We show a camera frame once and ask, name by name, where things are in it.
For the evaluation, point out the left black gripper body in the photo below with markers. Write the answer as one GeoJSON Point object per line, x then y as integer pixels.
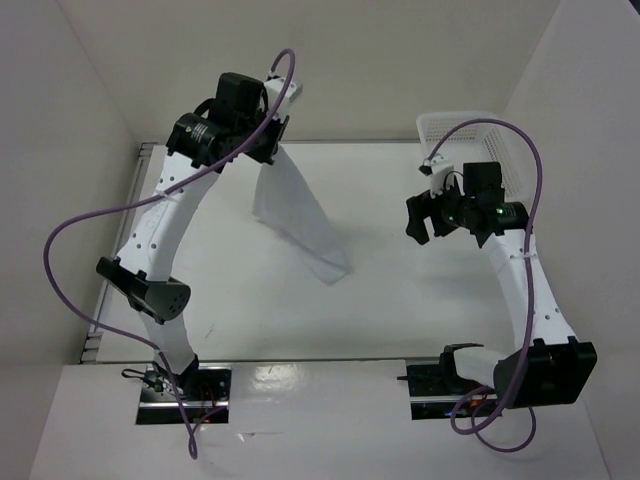
{"type": "Point", "coordinates": [263, 150]}

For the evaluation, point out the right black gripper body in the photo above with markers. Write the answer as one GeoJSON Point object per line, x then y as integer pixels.
{"type": "Point", "coordinates": [452, 214]}

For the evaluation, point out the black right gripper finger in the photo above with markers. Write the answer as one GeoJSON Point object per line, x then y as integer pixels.
{"type": "Point", "coordinates": [419, 206]}
{"type": "Point", "coordinates": [417, 230]}

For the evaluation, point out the white fabric skirt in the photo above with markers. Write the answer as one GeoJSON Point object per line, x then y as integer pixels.
{"type": "Point", "coordinates": [284, 202]}

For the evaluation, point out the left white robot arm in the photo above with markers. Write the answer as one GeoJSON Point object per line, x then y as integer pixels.
{"type": "Point", "coordinates": [142, 269]}

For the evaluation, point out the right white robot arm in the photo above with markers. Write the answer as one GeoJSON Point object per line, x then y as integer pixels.
{"type": "Point", "coordinates": [549, 364]}

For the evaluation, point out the white perforated plastic basket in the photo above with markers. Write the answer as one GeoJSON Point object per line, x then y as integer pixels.
{"type": "Point", "coordinates": [474, 143]}

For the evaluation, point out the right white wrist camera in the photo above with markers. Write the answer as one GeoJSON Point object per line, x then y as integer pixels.
{"type": "Point", "coordinates": [439, 170]}

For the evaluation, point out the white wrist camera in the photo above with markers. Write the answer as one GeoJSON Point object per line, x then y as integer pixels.
{"type": "Point", "coordinates": [274, 86]}
{"type": "Point", "coordinates": [439, 170]}

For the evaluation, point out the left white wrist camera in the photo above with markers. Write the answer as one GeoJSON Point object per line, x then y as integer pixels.
{"type": "Point", "coordinates": [274, 86]}

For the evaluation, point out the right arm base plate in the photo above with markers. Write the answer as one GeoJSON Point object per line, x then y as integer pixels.
{"type": "Point", "coordinates": [432, 395]}

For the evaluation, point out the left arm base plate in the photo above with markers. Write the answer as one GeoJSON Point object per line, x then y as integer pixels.
{"type": "Point", "coordinates": [205, 399]}

